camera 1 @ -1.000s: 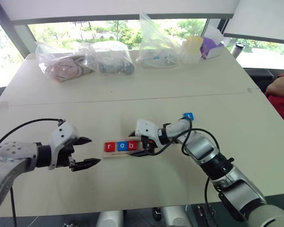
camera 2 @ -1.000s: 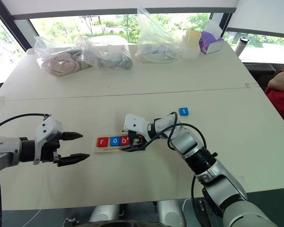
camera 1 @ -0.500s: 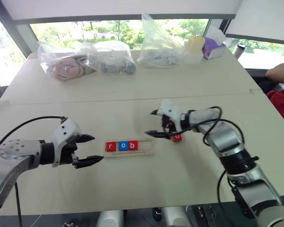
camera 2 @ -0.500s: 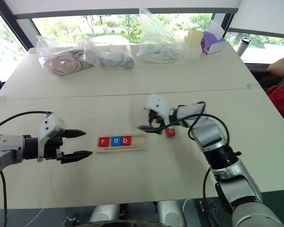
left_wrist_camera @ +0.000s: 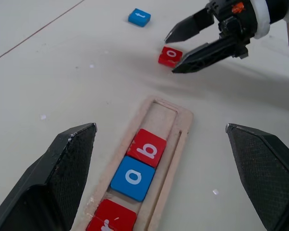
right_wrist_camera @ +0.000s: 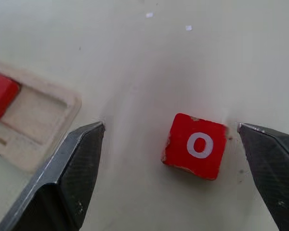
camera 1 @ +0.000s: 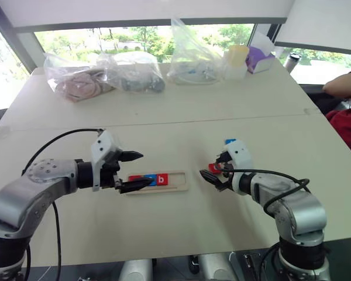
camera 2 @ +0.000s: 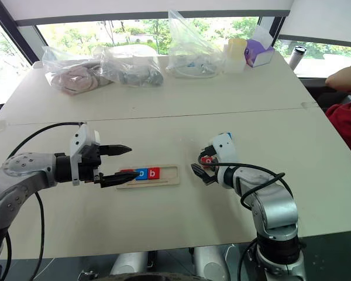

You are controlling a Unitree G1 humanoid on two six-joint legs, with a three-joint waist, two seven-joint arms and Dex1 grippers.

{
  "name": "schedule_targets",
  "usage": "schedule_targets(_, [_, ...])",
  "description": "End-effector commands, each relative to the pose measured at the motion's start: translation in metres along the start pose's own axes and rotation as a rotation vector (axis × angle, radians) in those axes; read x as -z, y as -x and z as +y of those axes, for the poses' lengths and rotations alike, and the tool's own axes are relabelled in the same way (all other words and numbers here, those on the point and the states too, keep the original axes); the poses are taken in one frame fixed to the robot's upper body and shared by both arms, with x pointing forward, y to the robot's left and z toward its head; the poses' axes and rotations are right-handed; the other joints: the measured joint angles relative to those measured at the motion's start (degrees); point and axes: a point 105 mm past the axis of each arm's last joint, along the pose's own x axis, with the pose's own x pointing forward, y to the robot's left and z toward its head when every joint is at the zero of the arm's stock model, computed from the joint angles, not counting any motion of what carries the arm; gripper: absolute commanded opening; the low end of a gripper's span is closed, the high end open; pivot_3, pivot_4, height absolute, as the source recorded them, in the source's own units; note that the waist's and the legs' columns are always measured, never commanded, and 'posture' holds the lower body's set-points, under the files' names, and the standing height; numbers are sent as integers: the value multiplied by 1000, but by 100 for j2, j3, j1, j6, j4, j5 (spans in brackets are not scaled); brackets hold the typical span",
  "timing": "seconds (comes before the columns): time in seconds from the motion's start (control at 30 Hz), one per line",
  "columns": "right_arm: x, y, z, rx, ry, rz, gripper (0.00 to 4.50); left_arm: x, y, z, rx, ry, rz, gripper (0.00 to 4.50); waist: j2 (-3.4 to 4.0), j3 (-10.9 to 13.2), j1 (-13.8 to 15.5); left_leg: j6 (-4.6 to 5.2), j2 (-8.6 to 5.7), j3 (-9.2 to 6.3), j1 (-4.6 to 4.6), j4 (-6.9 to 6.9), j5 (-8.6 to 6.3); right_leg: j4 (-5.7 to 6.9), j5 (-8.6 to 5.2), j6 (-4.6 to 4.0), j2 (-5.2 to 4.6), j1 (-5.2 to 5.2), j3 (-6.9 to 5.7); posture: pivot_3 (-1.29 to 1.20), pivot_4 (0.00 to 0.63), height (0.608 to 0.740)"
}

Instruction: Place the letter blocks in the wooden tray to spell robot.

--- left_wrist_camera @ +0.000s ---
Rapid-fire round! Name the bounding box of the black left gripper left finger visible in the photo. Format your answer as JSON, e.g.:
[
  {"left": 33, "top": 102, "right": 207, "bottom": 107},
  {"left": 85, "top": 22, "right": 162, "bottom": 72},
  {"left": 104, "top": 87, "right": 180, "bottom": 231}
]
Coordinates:
[{"left": 0, "top": 122, "right": 97, "bottom": 231}]

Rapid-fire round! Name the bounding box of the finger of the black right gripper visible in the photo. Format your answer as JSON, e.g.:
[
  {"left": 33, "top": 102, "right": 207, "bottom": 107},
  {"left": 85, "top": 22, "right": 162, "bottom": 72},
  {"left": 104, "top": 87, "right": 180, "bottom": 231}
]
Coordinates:
[
  {"left": 171, "top": 35, "right": 237, "bottom": 74},
  {"left": 164, "top": 7, "right": 216, "bottom": 44}
]

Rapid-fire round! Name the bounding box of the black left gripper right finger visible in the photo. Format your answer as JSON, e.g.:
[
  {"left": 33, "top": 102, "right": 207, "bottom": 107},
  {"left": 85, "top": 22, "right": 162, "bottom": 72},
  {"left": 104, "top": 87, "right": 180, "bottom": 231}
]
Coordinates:
[{"left": 225, "top": 123, "right": 289, "bottom": 231}]

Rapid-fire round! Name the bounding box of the red letter o block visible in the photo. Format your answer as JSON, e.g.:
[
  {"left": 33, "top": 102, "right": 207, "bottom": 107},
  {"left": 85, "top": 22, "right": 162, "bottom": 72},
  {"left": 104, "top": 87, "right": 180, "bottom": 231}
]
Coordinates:
[{"left": 158, "top": 45, "right": 184, "bottom": 68}]

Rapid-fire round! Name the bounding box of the blue letter t block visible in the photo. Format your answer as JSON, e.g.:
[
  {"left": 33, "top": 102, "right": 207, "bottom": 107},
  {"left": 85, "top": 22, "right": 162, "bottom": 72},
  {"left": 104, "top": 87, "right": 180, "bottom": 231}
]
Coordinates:
[{"left": 128, "top": 8, "right": 152, "bottom": 27}]

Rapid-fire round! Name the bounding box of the long wooden letter tray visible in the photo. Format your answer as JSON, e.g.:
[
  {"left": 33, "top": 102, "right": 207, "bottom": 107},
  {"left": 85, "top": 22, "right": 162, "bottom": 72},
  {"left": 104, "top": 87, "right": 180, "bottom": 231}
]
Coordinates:
[{"left": 76, "top": 95, "right": 194, "bottom": 231}]

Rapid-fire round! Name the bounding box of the blue tile letter a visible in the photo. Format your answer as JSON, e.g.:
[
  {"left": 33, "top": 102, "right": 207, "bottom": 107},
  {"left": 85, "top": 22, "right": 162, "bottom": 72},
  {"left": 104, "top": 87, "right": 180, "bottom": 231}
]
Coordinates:
[{"left": 110, "top": 155, "right": 156, "bottom": 202}]

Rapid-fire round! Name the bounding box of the red letter r block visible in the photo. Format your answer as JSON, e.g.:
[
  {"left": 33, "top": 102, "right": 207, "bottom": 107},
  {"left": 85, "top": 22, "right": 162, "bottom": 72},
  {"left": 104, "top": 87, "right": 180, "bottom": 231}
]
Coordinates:
[{"left": 86, "top": 198, "right": 138, "bottom": 231}]

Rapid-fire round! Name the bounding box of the red letter b block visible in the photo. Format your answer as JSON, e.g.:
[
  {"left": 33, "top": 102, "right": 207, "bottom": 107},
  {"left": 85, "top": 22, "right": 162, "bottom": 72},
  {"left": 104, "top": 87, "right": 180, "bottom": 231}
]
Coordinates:
[{"left": 126, "top": 128, "right": 167, "bottom": 168}]

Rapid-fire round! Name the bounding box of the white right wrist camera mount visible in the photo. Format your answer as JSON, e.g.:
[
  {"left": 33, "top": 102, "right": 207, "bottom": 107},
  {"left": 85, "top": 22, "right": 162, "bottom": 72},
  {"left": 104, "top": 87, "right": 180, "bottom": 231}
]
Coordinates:
[{"left": 251, "top": 0, "right": 272, "bottom": 40}]

